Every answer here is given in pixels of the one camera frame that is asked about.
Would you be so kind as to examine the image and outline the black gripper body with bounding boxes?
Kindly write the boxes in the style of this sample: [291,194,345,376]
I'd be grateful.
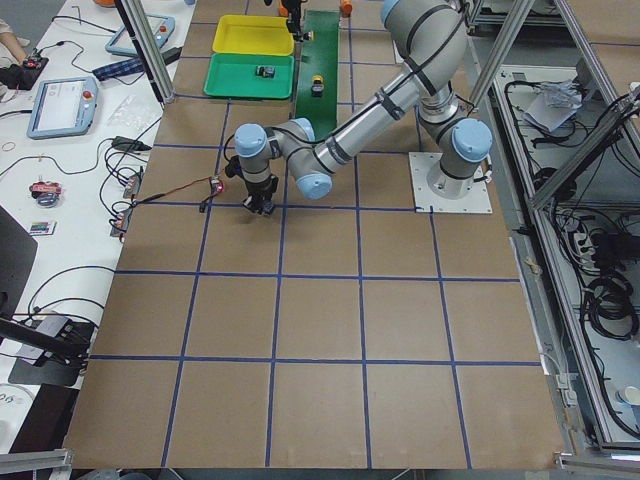
[245,174,278,207]

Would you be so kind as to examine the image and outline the red black conveyor cable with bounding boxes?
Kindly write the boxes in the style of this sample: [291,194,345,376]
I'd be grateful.
[134,174,221,205]

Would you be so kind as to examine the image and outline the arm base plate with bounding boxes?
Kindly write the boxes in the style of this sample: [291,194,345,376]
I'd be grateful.
[409,152,493,215]

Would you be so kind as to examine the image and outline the green plastic tray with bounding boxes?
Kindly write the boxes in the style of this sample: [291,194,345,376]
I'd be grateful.
[203,53,294,100]

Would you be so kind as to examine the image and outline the aluminium frame post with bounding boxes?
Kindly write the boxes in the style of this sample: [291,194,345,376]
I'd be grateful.
[115,0,175,105]

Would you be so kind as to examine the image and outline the coiled black cables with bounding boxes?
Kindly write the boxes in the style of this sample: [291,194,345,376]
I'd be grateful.
[529,164,640,343]

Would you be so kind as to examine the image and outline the small red circuit board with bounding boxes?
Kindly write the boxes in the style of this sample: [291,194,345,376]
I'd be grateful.
[210,176,225,196]

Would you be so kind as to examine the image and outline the crumpled white paper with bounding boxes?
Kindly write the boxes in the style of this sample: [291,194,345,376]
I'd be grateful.
[522,80,582,133]

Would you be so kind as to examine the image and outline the green push button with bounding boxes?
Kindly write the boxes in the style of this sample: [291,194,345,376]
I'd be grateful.
[255,65,276,79]

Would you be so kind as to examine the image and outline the green conveyor belt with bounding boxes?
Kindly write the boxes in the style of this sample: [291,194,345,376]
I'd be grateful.
[294,10,340,140]

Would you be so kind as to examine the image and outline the plaid blue pouch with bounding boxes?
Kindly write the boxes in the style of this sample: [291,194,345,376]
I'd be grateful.
[92,57,144,81]

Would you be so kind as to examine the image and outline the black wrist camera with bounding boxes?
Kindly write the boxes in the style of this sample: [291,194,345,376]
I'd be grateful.
[224,155,244,179]

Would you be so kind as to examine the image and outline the black power adapter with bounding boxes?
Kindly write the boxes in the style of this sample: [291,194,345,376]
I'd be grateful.
[111,136,152,152]

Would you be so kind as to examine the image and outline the upper teach pendant tablet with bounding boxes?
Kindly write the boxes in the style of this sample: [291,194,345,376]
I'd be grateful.
[104,14,176,57]

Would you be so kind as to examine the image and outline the lower teach pendant tablet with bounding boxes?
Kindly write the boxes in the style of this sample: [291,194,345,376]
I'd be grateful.
[26,77,99,140]

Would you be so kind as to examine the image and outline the orange cylinder bottle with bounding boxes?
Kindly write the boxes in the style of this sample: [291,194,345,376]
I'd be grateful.
[340,0,353,17]

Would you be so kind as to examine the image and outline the yellow plastic tray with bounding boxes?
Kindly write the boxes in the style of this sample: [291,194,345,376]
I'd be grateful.
[212,14,294,56]

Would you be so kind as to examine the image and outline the teach pendant tablet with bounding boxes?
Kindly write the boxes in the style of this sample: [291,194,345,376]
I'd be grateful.
[26,77,99,140]
[104,14,176,57]

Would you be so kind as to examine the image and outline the clear plastic bag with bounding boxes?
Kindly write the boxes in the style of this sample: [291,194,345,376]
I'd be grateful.
[107,95,157,132]

